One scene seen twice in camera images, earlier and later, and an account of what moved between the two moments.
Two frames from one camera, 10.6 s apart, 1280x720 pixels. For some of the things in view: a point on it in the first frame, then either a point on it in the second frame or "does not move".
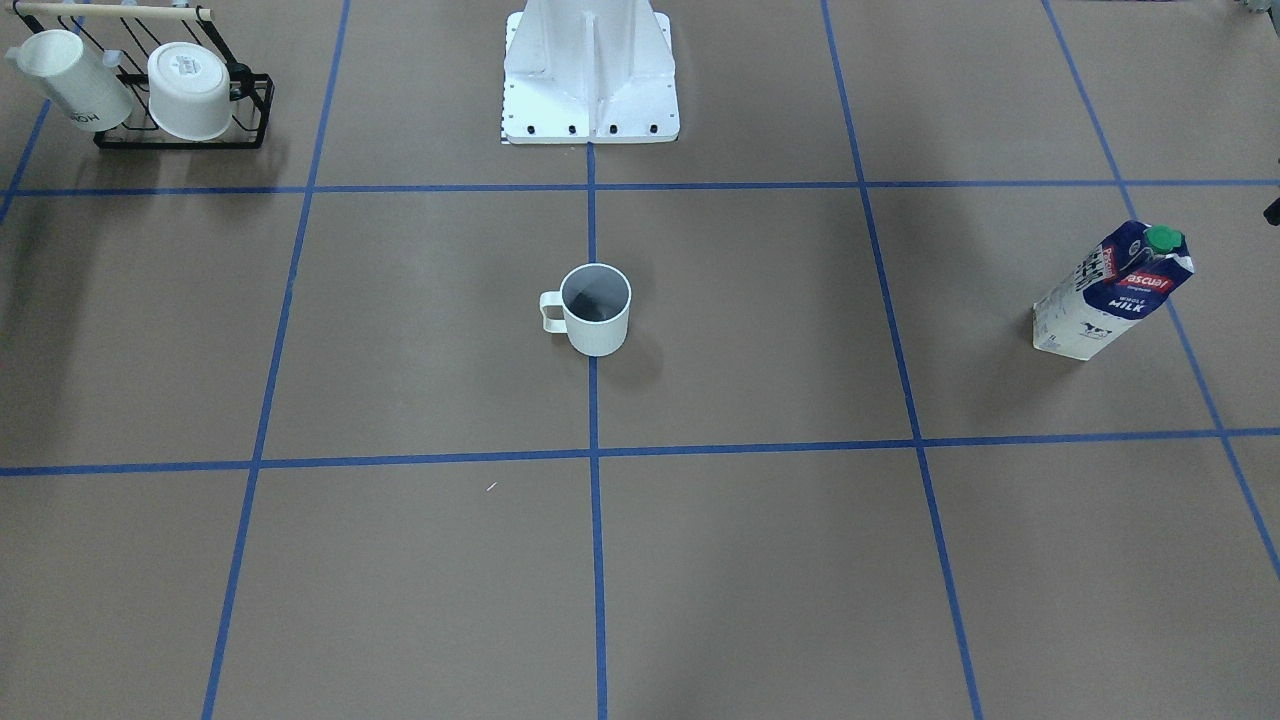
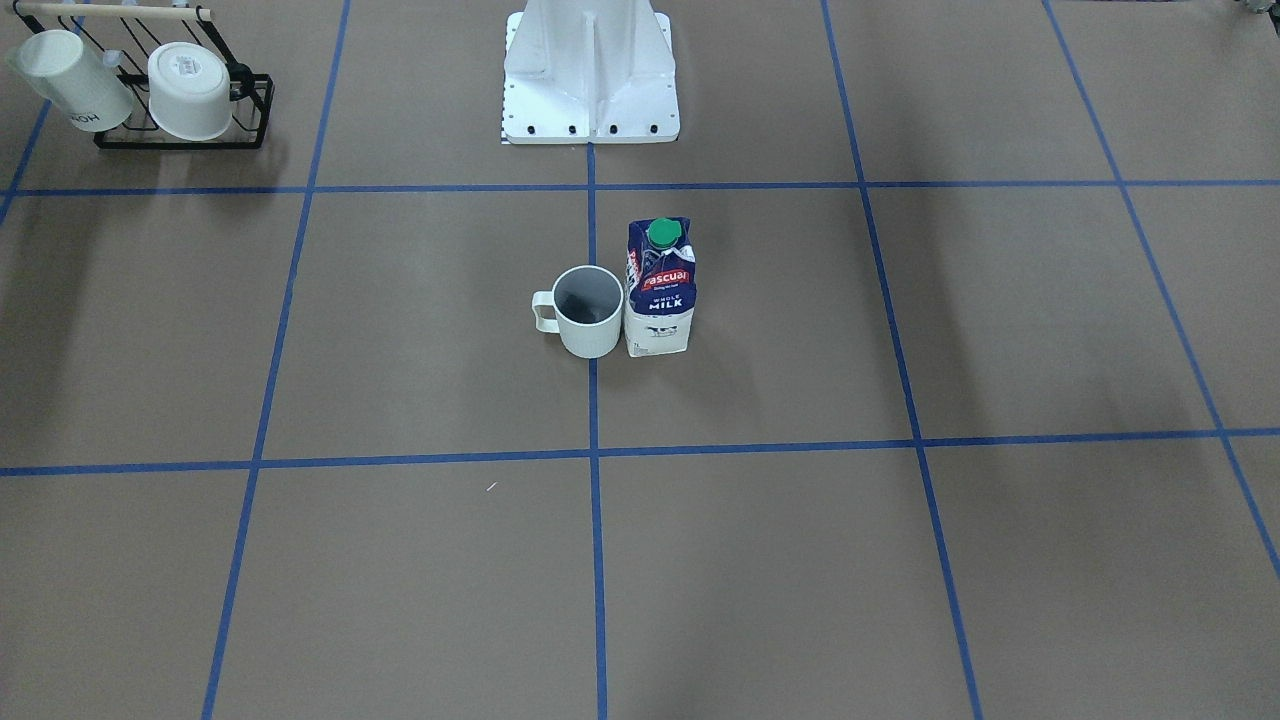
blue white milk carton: (1112, 283) → (660, 285)
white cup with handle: (591, 307) does not move
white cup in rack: (189, 90) does not move
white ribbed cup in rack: (92, 95) does not move
